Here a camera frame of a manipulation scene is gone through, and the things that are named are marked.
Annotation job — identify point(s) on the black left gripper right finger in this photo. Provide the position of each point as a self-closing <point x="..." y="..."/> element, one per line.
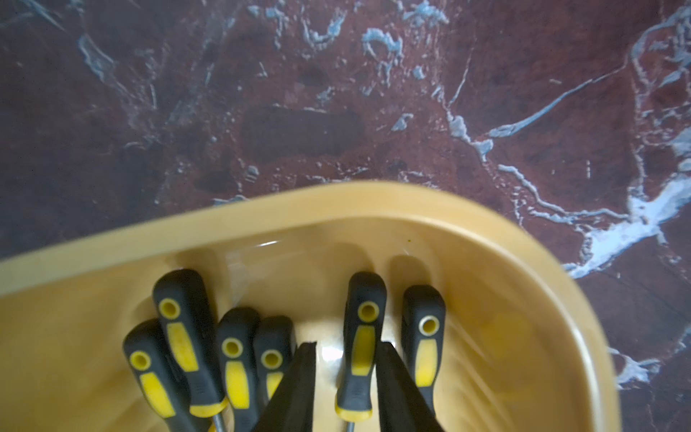
<point x="401" y="405"/>

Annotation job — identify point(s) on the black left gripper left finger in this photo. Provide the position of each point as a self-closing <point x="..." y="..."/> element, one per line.
<point x="291" y="407"/>

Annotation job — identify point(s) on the yellow plastic storage tray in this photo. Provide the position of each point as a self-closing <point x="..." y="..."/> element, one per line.
<point x="523" y="349"/>

